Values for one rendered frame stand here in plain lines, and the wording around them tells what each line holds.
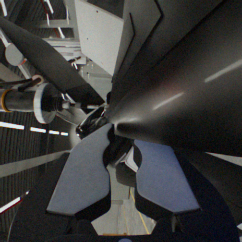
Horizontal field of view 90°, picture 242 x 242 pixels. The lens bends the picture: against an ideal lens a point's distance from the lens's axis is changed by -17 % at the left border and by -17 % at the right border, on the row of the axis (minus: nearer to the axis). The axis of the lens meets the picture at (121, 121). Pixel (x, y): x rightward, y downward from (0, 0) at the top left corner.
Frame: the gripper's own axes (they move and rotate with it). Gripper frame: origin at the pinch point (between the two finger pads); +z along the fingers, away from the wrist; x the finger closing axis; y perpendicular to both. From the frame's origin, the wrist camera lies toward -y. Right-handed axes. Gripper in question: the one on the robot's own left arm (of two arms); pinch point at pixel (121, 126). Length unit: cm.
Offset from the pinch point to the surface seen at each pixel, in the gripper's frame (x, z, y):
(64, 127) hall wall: -476, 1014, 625
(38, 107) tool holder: -12.4, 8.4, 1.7
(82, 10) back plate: -13, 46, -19
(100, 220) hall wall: -172, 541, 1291
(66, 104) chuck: -9.0, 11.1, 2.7
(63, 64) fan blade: -14.4, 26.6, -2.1
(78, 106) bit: -6.8, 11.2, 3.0
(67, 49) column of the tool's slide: -31, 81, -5
